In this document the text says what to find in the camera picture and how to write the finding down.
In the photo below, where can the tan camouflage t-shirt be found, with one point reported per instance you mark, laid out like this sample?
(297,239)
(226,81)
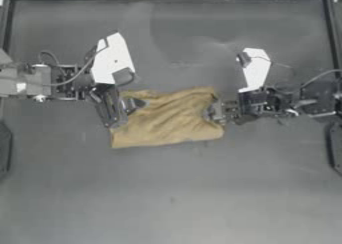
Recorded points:
(172,121)

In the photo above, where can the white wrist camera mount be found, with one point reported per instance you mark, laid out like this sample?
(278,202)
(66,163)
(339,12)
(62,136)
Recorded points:
(256,69)
(114,59)

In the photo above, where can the black side bracket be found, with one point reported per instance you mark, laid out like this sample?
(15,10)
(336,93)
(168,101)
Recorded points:
(336,148)
(5,151)

